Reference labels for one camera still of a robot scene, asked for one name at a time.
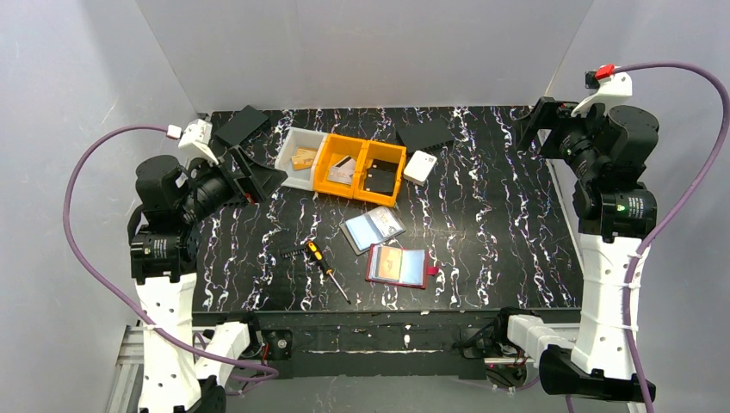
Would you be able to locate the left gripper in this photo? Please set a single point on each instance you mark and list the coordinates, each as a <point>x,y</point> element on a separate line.
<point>240,177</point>

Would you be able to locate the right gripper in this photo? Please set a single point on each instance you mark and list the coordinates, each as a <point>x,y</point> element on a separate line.
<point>544,127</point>

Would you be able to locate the gold card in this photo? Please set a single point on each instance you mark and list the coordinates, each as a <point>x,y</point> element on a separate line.
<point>301,166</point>
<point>304,155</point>

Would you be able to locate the black VIP card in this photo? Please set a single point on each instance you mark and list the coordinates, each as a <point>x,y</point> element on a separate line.
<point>382,183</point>

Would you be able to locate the grey card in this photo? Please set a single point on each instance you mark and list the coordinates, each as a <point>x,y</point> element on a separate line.
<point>381,166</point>

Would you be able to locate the red card holder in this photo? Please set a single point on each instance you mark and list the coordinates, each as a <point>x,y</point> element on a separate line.
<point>416,268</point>

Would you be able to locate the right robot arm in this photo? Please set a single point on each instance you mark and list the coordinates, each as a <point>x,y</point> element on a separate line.
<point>606,149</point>

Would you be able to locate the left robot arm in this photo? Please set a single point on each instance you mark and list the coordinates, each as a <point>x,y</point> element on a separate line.
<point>164,244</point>

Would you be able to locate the gold card in white bin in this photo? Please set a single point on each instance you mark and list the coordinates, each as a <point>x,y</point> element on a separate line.
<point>304,155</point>

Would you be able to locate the yellow bin with silver card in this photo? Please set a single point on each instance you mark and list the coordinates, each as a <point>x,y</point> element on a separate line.
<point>336,147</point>

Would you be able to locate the silver VIP card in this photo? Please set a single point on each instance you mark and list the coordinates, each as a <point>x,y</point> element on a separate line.
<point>342,171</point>

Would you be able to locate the yellow bin with black card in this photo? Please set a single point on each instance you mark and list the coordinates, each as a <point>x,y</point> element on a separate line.
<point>387,152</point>

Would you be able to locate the orange card in red holder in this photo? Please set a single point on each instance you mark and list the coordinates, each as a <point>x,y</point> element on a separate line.
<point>389,263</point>

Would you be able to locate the white plastic bin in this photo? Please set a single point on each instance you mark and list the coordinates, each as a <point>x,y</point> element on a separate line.
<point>296,138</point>

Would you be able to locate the black flat box left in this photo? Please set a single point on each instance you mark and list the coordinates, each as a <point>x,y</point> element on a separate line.
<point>232,128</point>

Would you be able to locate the black flat box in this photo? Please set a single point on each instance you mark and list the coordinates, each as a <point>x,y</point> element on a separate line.
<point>425,136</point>
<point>232,128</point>

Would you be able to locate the black bit strip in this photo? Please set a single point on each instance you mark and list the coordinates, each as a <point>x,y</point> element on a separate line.
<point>293,251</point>

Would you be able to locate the black yellow screwdriver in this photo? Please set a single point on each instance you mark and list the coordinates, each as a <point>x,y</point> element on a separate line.
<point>318,254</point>

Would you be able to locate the black flat box right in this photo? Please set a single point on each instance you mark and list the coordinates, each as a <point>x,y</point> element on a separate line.
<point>425,136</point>

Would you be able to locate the white small box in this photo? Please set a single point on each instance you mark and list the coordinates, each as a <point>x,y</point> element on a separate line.
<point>419,167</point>

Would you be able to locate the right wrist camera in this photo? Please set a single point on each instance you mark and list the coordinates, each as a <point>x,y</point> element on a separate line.
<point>609,89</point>

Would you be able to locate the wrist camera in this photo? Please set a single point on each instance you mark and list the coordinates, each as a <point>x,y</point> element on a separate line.
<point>193,140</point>
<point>609,89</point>

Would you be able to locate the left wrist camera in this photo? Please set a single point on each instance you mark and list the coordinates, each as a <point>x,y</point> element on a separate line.
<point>193,140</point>

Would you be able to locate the aluminium table rail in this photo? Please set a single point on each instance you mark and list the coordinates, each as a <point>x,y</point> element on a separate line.
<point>128,373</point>

